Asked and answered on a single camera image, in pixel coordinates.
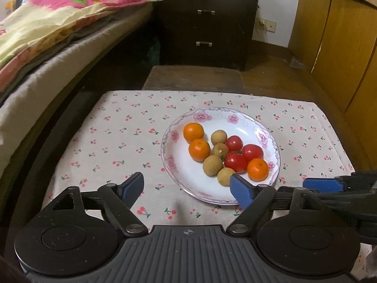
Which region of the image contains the dark green cloth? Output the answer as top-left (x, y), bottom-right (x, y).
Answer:
top-left (149, 40), bottom-right (161, 65)

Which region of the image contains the light wooden wardrobe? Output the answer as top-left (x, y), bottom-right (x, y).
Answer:
top-left (287, 0), bottom-right (377, 166)

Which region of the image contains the white floral rim plate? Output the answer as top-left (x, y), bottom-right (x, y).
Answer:
top-left (160, 107), bottom-right (281, 206)

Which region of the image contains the dark wooden nightstand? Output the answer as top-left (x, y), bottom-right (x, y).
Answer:
top-left (155, 0), bottom-right (260, 71)

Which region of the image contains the dark wooden bed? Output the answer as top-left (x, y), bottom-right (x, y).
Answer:
top-left (0, 0), bottom-right (160, 213)

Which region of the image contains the cherry print tablecloth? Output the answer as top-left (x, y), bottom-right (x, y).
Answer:
top-left (41, 90), bottom-right (373, 275)

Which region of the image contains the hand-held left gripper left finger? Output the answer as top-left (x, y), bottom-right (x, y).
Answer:
top-left (51, 171), bottom-right (149, 238)

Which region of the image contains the colourful patchwork quilt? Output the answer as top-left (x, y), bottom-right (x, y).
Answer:
top-left (0, 0), bottom-right (156, 92)

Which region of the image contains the beige mattress pad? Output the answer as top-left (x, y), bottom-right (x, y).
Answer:
top-left (0, 3), bottom-right (155, 177)

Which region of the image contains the red cherry tomato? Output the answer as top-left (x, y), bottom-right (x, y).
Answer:
top-left (224, 152), bottom-right (248, 173)
top-left (225, 135), bottom-right (243, 151)
top-left (242, 144), bottom-right (264, 162)

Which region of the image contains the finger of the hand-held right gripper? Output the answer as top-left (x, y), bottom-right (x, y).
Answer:
top-left (277, 186), bottom-right (377, 213)
top-left (303, 171), bottom-right (377, 193)

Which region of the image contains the beige wall outlet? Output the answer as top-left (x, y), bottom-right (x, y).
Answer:
top-left (258, 19), bottom-right (277, 32)

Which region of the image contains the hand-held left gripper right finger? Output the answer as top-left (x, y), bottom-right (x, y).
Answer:
top-left (226, 173), bottom-right (330, 238)

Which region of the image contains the small orange mandarin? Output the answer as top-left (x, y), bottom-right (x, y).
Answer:
top-left (247, 158), bottom-right (269, 182)
top-left (183, 122), bottom-right (205, 142)
top-left (188, 138), bottom-right (211, 162)

